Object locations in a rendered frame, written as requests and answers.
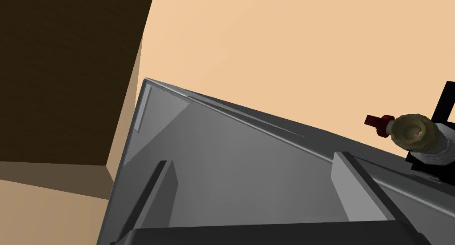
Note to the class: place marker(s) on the dark brown cupboard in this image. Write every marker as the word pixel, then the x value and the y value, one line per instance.
pixel 53 77

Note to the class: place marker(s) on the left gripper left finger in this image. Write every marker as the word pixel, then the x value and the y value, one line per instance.
pixel 158 198

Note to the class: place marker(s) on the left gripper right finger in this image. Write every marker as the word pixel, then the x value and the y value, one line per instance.
pixel 355 191

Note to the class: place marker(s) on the olive bottle with red cap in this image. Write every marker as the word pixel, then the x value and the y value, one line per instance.
pixel 412 131

